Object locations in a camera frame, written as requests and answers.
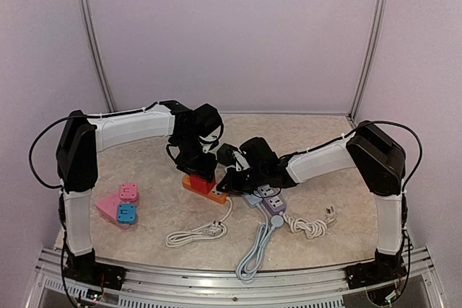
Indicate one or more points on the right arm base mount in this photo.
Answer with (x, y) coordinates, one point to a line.
(379, 270)

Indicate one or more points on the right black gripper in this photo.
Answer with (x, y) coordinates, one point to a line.
(237, 174)

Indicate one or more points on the red cube plug adapter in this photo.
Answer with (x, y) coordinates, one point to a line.
(200, 185)

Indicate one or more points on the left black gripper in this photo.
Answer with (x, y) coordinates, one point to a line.
(206, 169)

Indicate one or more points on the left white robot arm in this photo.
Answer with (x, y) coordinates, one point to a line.
(194, 132)

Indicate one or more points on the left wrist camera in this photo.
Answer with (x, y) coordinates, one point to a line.
(209, 126)

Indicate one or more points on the orange power strip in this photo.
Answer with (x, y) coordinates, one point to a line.
(214, 195)

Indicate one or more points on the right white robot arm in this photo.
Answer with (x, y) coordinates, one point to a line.
(380, 160)

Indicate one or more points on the pink triangular socket base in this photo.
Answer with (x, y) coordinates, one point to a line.
(107, 208)

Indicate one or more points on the aluminium front frame rail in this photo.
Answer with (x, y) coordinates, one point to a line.
(160, 286)

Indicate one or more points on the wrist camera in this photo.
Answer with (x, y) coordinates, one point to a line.
(256, 154)
(209, 126)

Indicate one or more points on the purple power strip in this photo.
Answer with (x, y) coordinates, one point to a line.
(272, 199)

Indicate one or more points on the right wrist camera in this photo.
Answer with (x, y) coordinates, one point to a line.
(256, 154)

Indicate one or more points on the left aluminium corner post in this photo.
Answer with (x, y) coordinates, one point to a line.
(96, 56)

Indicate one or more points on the pink square plug adapter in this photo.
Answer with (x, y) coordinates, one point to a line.
(128, 192)

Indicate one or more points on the right aluminium corner post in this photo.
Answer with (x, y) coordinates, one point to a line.
(372, 43)

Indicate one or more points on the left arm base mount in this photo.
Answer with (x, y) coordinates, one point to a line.
(85, 269)

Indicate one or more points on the dark green cube adapter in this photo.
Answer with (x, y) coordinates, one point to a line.
(226, 154)

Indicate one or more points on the blue square plug adapter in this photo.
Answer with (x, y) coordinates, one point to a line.
(126, 213)

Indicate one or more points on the light blue power strip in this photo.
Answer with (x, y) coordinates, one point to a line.
(251, 200)

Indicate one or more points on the aluminium corner post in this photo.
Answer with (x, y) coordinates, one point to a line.
(96, 56)
(372, 43)

